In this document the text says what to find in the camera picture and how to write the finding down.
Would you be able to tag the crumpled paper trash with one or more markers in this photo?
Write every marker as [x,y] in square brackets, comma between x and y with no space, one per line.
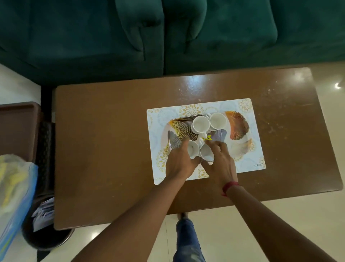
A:
[43,213]

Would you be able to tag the person's left hand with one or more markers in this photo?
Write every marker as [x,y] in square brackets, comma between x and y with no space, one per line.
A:
[179,167]

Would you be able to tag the white ceramic cup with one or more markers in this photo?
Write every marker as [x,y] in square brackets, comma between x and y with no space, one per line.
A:
[200,124]
[193,149]
[206,153]
[217,121]

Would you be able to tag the black waste bin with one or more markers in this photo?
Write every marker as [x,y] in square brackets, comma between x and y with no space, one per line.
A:
[48,237]

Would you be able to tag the person's right foot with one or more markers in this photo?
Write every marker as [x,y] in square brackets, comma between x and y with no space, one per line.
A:
[182,216]

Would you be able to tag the person's right hand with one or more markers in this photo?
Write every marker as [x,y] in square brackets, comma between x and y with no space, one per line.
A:
[222,167]

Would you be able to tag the green velvet sofa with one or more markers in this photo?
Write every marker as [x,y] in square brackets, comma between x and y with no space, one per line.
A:
[81,40]

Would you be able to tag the brown plastic tray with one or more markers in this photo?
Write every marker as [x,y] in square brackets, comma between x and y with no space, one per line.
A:
[16,129]

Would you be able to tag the floral white placemat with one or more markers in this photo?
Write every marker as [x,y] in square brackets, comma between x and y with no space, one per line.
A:
[250,151]

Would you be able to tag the person's right forearm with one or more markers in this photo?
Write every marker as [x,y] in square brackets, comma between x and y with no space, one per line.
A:
[269,229]

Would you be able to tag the red thread wristband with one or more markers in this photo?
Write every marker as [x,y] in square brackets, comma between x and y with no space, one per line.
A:
[229,186]

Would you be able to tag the person's left forearm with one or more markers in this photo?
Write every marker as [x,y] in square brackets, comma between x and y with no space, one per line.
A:
[129,232]

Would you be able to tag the clear zip bag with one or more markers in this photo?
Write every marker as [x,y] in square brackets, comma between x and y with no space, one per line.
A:
[16,205]

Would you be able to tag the leaf print serving tray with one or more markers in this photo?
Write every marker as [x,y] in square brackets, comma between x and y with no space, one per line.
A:
[237,127]

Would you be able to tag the person's blue jeans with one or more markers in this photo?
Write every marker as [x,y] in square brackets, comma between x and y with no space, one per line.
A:
[186,240]

